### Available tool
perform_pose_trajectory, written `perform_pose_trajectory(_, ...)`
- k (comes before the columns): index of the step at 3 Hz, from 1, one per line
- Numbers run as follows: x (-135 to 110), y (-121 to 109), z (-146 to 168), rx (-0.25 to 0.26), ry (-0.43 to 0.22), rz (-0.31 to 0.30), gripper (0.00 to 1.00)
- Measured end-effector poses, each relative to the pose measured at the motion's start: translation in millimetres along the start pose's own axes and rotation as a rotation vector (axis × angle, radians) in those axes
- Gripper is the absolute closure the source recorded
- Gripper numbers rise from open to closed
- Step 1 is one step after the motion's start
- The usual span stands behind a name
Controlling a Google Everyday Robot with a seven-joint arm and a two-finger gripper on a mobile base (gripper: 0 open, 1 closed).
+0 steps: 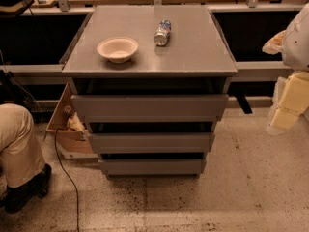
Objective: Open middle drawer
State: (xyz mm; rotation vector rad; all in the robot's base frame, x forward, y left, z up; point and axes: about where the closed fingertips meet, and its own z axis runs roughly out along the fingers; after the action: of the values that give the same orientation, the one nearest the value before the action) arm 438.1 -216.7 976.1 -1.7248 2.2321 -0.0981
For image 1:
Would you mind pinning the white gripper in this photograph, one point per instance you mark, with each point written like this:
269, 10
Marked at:
296, 45

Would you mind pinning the grey drawer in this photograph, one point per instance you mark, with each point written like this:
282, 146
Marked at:
149, 108
125, 143
152, 167

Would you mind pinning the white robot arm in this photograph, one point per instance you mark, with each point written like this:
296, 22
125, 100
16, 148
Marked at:
293, 44

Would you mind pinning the grey drawer cabinet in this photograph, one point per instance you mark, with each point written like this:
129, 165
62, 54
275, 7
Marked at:
195, 61

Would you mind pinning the grey bottom drawer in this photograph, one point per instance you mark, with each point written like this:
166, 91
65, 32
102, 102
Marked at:
152, 167

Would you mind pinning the grey top drawer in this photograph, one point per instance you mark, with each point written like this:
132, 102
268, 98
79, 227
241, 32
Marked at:
149, 108

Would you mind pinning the open wooden box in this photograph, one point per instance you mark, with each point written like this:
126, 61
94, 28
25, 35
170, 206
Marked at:
72, 143

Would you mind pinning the silver soda can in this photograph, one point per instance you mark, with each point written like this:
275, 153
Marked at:
162, 34

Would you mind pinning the white paper bowl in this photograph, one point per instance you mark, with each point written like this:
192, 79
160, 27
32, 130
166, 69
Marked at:
117, 49

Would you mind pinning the crumpled item in box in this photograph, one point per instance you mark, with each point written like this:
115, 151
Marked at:
74, 123

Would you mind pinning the person leg beige trousers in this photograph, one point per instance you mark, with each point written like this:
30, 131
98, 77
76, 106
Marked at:
20, 151

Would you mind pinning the black shoe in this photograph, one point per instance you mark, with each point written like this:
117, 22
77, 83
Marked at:
17, 198

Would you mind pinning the grey metal rail frame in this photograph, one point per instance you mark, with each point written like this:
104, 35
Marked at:
244, 29

